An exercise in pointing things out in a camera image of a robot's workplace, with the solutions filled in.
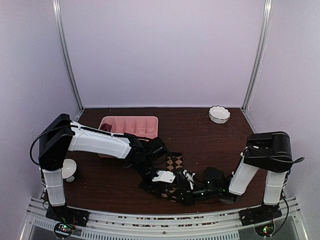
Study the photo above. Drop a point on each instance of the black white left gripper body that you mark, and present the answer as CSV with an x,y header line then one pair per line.
x,y
157,187

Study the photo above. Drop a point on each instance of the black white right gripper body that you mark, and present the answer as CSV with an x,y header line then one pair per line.
x,y
191,201

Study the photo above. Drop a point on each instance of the brown checkered sock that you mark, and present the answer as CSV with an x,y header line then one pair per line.
x,y
173,162

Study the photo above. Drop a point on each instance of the magenta purple sock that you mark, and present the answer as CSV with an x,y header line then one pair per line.
x,y
106,127

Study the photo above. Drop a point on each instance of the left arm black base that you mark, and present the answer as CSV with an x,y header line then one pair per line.
x,y
68,215

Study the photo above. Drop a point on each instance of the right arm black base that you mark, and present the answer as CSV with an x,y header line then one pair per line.
x,y
256,215

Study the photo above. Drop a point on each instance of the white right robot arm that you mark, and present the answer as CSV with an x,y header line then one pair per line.
x,y
270,151

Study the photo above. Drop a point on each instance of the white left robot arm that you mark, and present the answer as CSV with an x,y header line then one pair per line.
x,y
64,135

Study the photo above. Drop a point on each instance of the pink divided plastic tray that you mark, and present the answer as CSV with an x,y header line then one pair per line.
x,y
141,126

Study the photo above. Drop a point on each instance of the white scalloped bowl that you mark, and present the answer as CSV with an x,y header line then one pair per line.
x,y
219,114

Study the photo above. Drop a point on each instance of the aluminium front frame rail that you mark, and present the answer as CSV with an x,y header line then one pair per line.
x,y
218,225

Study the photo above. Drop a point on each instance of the aluminium right corner post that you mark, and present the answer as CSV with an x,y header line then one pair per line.
x,y
257,64

